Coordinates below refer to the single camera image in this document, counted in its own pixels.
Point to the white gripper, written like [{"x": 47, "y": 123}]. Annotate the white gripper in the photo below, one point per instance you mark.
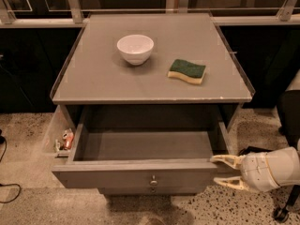
[{"x": 254, "y": 172}]

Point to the grey top drawer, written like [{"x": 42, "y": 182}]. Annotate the grey top drawer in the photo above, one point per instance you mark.
[{"x": 137, "y": 146}]

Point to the grey drawer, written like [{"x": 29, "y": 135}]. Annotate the grey drawer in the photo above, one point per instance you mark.
[
  {"x": 137, "y": 146},
  {"x": 150, "y": 190}
]

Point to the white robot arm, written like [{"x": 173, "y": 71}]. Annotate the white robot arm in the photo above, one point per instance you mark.
[{"x": 284, "y": 165}]

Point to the grey drawer cabinet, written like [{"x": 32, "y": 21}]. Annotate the grey drawer cabinet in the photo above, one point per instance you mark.
[{"x": 96, "y": 74}]

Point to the grey bottom drawer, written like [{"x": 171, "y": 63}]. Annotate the grey bottom drawer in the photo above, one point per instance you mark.
[{"x": 150, "y": 190}]

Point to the black office chair base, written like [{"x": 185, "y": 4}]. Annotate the black office chair base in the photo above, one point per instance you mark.
[{"x": 288, "y": 109}]

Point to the green and yellow sponge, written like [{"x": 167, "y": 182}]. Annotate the green and yellow sponge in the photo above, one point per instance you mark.
[{"x": 187, "y": 71}]

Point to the white ceramic bowl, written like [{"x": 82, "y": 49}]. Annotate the white ceramic bowl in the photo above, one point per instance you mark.
[{"x": 135, "y": 49}]

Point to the clear plastic storage bin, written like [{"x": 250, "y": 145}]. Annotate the clear plastic storage bin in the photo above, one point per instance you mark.
[{"x": 54, "y": 138}]

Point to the metal window frame rail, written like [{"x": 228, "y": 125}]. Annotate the metal window frame rail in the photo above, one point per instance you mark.
[{"x": 67, "y": 13}]

